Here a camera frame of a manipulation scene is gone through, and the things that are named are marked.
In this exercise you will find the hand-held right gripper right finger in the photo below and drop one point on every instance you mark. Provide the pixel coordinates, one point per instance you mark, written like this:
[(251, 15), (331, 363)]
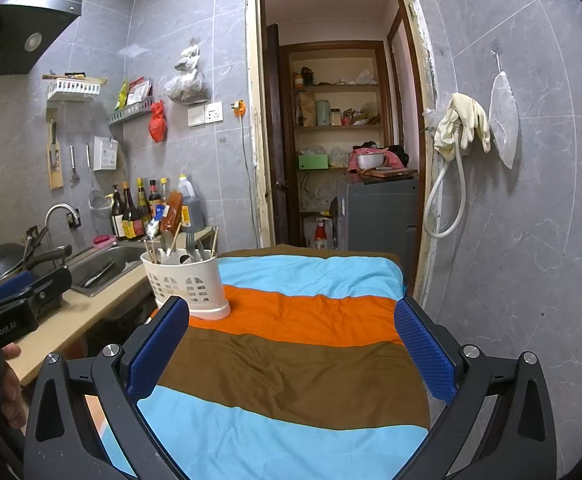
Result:
[(426, 355)]

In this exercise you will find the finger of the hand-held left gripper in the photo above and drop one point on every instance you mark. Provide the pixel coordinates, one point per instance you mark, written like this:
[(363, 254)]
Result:
[(51, 282), (13, 285)]

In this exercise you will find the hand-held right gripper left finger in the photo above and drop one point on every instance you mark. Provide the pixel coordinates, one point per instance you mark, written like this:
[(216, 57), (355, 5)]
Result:
[(158, 350)]

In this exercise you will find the white plastic utensil holder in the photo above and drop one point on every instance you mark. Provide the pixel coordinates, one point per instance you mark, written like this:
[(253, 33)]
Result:
[(191, 280)]

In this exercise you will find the steel fork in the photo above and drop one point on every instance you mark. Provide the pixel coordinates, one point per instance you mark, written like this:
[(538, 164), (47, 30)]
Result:
[(190, 245)]

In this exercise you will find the large steel spoon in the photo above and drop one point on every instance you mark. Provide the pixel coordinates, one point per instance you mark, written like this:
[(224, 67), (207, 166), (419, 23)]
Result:
[(166, 237)]

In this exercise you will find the beige kitchen counter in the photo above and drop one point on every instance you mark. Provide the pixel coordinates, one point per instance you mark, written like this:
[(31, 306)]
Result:
[(71, 310)]

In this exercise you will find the steel sink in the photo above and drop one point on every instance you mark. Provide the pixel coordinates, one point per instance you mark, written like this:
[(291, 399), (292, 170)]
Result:
[(106, 260)]

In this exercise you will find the metal faucet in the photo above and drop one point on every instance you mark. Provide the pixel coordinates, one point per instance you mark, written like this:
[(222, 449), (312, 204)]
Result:
[(58, 207)]

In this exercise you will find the hanging metal strainer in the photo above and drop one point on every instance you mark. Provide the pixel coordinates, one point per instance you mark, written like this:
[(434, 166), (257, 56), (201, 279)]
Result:
[(100, 205)]

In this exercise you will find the dark bottle with pump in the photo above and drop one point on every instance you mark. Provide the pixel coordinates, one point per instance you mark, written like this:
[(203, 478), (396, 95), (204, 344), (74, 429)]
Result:
[(118, 217)]

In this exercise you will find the dark soy sauce bottle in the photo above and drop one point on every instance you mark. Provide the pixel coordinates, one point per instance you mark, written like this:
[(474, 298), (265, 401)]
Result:
[(132, 220)]

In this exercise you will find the wooden knife board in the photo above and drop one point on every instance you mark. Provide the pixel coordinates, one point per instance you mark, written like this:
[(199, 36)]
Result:
[(56, 172)]

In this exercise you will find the white blue packet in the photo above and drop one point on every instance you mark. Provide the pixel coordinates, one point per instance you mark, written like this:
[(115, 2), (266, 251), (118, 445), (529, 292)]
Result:
[(153, 227)]

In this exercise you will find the hanging metal peeler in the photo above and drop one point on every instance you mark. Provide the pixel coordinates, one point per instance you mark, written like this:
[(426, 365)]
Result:
[(73, 167)]

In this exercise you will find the yellow label sauce bottle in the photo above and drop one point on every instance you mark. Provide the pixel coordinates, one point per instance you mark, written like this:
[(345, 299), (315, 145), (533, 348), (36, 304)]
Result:
[(143, 200)]

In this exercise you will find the striped blue orange brown cloth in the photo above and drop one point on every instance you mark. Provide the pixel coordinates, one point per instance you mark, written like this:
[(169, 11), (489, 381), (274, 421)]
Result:
[(296, 385)]

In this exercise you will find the red label sauce bottle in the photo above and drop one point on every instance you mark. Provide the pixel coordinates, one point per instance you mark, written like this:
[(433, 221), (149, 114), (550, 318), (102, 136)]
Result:
[(154, 192)]

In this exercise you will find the orange seasoning packet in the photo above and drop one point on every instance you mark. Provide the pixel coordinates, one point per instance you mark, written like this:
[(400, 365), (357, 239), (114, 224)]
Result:
[(172, 212)]

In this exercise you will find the yellow cap bottle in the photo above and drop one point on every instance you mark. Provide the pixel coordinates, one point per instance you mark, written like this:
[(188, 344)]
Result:
[(163, 190)]

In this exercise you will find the large oil jug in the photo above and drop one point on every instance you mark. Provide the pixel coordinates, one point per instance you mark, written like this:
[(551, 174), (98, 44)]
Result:
[(193, 205)]

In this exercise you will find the white red printed sack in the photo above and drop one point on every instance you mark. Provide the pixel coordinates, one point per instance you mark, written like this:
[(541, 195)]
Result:
[(322, 235)]

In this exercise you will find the wooden cutting board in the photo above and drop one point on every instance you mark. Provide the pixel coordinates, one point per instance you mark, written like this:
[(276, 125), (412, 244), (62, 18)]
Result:
[(391, 172)]

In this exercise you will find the red plastic bag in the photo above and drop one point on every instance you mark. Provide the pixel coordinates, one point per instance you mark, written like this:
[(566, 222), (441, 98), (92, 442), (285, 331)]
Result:
[(158, 122)]

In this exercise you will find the pink cloth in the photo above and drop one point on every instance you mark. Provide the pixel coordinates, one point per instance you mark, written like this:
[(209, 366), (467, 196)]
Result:
[(396, 160)]

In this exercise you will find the yellow green packet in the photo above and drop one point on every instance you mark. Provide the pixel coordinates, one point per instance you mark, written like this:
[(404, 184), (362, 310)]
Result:
[(122, 96)]

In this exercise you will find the white pot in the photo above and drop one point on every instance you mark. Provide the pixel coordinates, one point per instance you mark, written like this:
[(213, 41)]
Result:
[(370, 161)]

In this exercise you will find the wooden stick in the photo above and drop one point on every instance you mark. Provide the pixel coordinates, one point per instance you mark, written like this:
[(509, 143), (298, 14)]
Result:
[(98, 80)]

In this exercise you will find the red white packets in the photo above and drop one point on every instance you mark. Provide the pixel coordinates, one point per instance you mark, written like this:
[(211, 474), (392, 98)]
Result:
[(139, 91)]

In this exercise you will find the green box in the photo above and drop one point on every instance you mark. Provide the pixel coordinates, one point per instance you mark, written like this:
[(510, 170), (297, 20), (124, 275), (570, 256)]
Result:
[(313, 162)]

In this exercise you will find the hanging clear plastic bag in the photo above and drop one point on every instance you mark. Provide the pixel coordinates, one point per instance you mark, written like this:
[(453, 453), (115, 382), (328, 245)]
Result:
[(186, 91)]

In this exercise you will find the cream rubber gloves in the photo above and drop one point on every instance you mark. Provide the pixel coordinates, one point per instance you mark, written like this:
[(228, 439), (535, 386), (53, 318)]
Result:
[(463, 120)]

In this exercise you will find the wooden shelf unit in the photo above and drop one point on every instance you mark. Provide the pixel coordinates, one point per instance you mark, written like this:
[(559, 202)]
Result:
[(336, 127)]

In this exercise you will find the dark brown door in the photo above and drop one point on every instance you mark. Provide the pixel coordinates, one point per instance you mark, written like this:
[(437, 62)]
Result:
[(277, 135)]

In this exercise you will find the white mesh bag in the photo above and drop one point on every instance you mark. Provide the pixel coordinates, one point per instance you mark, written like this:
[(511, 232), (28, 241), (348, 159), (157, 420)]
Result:
[(503, 120)]

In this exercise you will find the orange plug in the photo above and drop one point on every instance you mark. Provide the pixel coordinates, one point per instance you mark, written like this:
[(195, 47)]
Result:
[(239, 108)]

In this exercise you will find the black range hood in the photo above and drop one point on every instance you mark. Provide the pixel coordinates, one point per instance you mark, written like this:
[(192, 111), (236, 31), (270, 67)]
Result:
[(16, 30)]

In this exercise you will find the small glass jar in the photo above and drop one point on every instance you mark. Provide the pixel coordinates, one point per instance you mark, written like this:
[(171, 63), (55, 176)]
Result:
[(335, 116)]

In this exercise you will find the green jar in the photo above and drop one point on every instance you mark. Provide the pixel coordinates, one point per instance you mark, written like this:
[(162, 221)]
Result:
[(322, 112)]

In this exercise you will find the brown paper bag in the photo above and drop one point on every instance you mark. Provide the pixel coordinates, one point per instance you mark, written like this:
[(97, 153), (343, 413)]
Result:
[(306, 110)]

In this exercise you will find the white plastic bags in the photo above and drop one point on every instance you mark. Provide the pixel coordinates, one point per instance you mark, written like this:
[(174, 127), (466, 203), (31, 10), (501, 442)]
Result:
[(363, 76)]

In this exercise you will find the dark jars on shelf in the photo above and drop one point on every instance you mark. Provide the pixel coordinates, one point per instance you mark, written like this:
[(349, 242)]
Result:
[(302, 76)]

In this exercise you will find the white wall box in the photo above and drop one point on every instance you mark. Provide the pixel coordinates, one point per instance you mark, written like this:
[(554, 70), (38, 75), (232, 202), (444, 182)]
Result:
[(106, 154)]

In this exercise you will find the metal wall shelf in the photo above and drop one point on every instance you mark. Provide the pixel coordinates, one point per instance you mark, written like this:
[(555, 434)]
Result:
[(131, 114)]

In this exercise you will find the white plastic wall basket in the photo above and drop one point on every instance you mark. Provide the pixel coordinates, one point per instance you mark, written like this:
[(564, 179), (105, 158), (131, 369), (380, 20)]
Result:
[(73, 90)]

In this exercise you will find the white wall switch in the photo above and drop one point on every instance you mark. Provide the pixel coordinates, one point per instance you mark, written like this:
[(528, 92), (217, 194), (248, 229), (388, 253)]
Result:
[(196, 116)]

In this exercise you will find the white wall socket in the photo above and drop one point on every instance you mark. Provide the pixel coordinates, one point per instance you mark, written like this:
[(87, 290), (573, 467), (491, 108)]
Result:
[(214, 112)]

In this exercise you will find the worn door frame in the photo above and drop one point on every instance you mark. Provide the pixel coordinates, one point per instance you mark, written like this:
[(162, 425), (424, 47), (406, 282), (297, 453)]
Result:
[(253, 110)]

